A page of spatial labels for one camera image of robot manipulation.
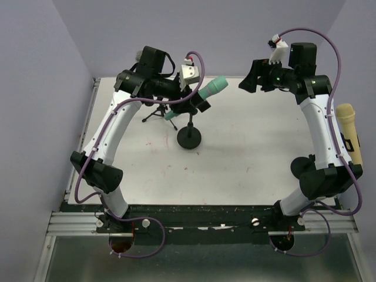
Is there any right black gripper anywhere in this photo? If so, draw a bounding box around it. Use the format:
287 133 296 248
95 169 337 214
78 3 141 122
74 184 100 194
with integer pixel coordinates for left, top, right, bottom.
239 57 297 93

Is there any aluminium frame rail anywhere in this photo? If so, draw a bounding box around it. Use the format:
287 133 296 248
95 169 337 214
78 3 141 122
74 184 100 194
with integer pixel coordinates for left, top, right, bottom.
47 205 358 236

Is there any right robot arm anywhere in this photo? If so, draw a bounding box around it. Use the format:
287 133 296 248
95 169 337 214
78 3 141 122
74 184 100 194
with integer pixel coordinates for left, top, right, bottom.
239 39 362 230

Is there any black microphone silver grille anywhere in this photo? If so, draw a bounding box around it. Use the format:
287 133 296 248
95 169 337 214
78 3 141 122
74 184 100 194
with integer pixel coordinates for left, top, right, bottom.
135 50 143 62

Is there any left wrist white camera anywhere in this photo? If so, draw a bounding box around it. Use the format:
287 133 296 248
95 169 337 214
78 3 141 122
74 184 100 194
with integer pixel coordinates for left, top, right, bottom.
178 56 201 90

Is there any wrist white camera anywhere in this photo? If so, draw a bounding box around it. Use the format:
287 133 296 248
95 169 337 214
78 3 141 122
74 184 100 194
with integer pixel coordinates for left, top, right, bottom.
178 56 201 90
268 34 289 65

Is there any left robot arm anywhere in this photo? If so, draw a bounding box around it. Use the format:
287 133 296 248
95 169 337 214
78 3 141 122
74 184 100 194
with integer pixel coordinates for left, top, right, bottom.
70 46 206 232

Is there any cream microphone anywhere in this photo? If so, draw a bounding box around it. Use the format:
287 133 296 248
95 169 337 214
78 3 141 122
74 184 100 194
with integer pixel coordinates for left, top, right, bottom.
335 103 363 165

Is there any black round-base mic stand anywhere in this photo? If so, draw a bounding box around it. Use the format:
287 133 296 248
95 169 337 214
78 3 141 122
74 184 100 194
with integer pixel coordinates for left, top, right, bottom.
177 96 211 150

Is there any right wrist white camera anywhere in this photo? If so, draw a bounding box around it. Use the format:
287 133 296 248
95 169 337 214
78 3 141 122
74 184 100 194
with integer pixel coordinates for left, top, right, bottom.
268 34 289 65

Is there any black tripod mic stand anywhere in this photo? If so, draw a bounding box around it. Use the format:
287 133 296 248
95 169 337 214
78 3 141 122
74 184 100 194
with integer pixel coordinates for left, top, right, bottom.
142 96 168 123

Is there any teal microphone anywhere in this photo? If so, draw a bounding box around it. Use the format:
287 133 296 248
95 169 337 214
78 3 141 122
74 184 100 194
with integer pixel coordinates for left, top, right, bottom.
164 76 229 120

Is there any right black round-base stand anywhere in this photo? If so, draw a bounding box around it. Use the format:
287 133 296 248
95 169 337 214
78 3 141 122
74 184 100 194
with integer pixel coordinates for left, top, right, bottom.
290 155 316 179

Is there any black mounting rail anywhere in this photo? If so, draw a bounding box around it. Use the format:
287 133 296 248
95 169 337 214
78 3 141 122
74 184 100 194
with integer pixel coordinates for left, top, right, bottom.
96 204 306 246

